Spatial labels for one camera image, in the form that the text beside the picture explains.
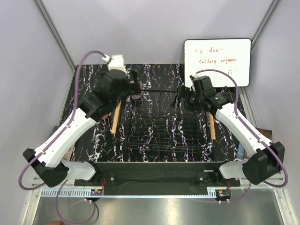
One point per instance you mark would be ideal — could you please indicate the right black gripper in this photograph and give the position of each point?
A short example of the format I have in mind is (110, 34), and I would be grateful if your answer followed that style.
(183, 92)

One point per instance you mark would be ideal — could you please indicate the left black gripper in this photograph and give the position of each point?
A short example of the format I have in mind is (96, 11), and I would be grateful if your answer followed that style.
(134, 88)

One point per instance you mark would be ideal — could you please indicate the lilac mug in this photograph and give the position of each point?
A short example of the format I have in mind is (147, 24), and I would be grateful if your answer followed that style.
(135, 95)

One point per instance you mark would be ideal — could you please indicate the pink cup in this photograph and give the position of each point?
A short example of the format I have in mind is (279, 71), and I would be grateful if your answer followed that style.
(105, 116)

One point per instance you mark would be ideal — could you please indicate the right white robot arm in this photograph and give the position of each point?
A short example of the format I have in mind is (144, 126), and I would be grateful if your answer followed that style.
(265, 157)

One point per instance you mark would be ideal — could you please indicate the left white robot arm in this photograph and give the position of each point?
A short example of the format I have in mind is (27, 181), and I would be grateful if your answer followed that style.
(47, 160)

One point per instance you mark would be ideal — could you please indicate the black marble mat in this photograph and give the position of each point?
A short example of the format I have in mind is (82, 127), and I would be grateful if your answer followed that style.
(99, 145)

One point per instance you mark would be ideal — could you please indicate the white whiteboard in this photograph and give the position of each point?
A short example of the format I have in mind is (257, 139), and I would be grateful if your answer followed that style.
(231, 56)

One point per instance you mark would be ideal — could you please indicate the books at right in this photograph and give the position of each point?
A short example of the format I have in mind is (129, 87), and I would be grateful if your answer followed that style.
(241, 152)

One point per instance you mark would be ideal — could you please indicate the Tale of Two Cities book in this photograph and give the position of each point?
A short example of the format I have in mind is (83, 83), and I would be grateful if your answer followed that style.
(67, 155)

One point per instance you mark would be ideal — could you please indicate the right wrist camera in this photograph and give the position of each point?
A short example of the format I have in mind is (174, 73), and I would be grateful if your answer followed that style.
(194, 77)

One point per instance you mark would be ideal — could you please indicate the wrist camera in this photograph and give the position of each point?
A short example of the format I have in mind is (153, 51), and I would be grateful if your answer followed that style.
(194, 77)
(115, 62)

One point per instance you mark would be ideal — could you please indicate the left wooden rack handle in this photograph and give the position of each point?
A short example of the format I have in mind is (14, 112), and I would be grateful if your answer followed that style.
(116, 118)

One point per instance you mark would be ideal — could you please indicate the wooden rack handle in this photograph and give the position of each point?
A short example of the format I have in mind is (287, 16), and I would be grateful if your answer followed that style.
(116, 118)
(212, 126)

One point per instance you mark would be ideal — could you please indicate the right wooden rack handle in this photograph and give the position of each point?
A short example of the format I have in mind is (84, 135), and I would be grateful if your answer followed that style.
(212, 126)

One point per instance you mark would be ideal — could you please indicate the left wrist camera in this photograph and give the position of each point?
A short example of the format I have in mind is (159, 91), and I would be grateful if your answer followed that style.
(115, 62)

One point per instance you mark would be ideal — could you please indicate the black wire dish rack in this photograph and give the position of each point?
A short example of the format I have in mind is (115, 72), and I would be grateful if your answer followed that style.
(156, 120)

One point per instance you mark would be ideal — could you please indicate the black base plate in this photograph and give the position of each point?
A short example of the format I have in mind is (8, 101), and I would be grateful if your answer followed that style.
(161, 178)

